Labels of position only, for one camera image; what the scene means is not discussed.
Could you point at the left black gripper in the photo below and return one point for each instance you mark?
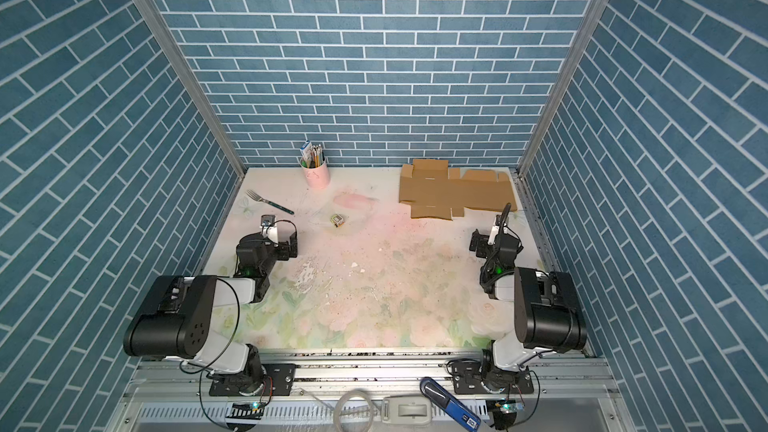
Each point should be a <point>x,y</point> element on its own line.
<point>283,246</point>

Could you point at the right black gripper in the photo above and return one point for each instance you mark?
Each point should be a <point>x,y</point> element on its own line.
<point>495,245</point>

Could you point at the brown cardboard box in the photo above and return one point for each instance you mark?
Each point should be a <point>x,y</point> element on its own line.
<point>433,189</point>

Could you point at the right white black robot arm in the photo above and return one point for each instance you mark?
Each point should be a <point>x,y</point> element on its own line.
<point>546,312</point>

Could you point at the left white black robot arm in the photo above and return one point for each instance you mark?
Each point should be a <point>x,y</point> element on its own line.
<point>174,321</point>

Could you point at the small green white toy block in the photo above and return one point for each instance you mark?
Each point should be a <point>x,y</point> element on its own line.
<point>337,220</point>

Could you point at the pink pen holder bucket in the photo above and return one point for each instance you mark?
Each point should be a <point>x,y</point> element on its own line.
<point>317,178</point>

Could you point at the pens in bucket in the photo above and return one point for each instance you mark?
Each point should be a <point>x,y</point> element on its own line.
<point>311,155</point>

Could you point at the blue handheld tool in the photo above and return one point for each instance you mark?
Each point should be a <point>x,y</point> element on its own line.
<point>449,404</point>

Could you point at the grey white plastic device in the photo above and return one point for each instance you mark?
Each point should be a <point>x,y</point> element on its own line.
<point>407,410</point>

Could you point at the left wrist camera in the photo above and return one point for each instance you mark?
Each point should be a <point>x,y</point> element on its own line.
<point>269,228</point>

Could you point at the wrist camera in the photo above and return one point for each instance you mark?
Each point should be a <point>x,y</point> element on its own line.
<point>499,224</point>
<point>269,228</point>

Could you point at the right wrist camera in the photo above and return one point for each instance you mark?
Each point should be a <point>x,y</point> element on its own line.
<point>499,224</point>

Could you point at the metal fork teal handle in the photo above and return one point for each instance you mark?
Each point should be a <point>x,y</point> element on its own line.
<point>258,198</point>

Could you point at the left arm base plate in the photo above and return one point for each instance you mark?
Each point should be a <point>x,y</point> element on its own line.
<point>273,380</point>

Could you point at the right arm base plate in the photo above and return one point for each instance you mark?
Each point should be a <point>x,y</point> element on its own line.
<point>469,376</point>

